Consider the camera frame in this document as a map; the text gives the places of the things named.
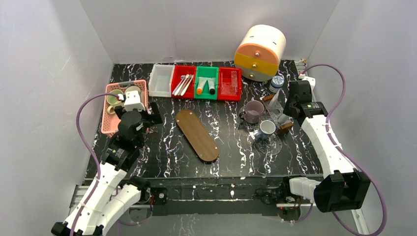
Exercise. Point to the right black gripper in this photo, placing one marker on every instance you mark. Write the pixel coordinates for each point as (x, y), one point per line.
(289, 108)

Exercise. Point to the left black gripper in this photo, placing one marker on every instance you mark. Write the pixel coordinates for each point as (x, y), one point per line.
(151, 116)

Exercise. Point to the red cap toothpaste tube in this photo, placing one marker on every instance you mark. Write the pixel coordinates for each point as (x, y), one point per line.
(274, 101)

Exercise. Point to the clear wooden-ended toothbrush holder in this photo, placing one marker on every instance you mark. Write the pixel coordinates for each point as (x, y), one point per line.
(275, 114)

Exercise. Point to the white toothbrush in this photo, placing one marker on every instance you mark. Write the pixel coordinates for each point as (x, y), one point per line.
(185, 80)
(185, 85)
(179, 84)

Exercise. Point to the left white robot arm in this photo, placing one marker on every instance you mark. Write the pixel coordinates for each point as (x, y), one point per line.
(109, 196)

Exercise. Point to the red toothbrush bin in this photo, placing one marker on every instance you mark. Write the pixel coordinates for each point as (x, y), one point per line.
(187, 90)

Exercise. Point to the clear oval acrylic tray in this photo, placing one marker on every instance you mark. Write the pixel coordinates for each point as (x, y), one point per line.
(271, 146)

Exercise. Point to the orange cap toothpaste tube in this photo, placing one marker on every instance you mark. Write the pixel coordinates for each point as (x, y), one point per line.
(201, 85)

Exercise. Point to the brown oval wooden tray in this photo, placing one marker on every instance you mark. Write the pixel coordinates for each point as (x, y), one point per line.
(197, 135)

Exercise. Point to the green toothpaste bin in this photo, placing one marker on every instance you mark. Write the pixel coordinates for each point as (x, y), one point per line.
(206, 83)

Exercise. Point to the black cap toothpaste tube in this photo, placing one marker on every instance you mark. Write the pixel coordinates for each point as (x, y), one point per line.
(212, 85)

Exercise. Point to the blue white small jar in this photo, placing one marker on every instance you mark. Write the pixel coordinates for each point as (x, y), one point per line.
(276, 83)

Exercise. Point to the cream ceramic mug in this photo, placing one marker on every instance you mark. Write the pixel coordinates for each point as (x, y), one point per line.
(133, 89)

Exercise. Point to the pink plastic basket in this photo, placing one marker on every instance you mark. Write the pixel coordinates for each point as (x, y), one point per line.
(109, 124)

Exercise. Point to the white plastic bin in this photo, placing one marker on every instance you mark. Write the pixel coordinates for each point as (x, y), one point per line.
(160, 80)

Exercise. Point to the purple ceramic mug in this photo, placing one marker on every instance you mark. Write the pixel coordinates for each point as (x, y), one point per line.
(252, 111)

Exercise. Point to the round drawer cabinet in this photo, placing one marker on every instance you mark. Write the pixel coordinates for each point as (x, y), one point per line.
(259, 54)

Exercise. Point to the clear acrylic holder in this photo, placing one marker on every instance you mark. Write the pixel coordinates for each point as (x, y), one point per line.
(230, 84)

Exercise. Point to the red holder bin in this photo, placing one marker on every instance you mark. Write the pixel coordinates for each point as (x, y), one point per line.
(225, 72)

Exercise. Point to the black front base bar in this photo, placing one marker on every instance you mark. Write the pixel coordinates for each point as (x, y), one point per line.
(224, 195)

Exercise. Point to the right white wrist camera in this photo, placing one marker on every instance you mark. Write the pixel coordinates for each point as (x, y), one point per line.
(311, 80)

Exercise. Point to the aluminium side rail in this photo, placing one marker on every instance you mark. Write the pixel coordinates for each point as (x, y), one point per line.
(325, 130)

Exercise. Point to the white blue-handled mug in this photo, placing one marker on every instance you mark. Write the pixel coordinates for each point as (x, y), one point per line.
(265, 130)

